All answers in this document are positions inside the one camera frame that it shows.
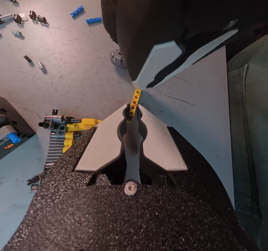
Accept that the yellow lego beam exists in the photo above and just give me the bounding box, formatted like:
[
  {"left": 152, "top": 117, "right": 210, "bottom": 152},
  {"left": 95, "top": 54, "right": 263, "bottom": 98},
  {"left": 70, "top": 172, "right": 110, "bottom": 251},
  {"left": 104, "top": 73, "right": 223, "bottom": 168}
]
[{"left": 127, "top": 89, "right": 142, "bottom": 122}]

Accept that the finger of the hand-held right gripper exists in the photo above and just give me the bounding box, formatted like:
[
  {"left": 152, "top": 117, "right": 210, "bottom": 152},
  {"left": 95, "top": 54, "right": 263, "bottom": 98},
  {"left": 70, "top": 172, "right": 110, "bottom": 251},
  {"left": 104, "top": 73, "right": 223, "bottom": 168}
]
[
  {"left": 146, "top": 29, "right": 239, "bottom": 89},
  {"left": 132, "top": 41, "right": 182, "bottom": 89}
]

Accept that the grey lego gear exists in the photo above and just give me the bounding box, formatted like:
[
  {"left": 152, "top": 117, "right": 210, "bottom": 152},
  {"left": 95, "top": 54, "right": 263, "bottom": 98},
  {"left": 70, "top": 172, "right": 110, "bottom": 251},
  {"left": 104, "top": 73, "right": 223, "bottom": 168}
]
[{"left": 110, "top": 49, "right": 127, "bottom": 69}]

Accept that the large yellow black lego model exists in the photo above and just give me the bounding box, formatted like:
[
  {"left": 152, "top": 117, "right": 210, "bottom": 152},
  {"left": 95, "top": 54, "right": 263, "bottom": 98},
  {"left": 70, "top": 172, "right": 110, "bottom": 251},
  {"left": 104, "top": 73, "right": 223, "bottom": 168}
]
[{"left": 0, "top": 96, "right": 36, "bottom": 160}]

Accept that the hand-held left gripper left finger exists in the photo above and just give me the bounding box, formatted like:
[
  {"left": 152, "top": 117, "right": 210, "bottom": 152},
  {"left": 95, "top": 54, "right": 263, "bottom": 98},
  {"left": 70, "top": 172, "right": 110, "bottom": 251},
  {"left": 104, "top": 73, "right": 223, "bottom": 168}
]
[{"left": 75, "top": 103, "right": 131, "bottom": 173}]

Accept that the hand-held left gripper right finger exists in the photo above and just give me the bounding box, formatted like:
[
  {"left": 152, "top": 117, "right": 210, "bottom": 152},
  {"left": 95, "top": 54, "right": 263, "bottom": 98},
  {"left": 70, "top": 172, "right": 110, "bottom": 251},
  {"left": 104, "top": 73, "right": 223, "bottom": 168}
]
[{"left": 136, "top": 104, "right": 188, "bottom": 173}]

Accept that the yellow grey lego claw assembly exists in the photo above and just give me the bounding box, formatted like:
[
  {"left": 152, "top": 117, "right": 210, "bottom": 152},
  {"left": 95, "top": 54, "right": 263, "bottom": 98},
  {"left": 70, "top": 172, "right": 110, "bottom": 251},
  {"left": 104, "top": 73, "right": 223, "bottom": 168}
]
[{"left": 27, "top": 109, "right": 102, "bottom": 193}]

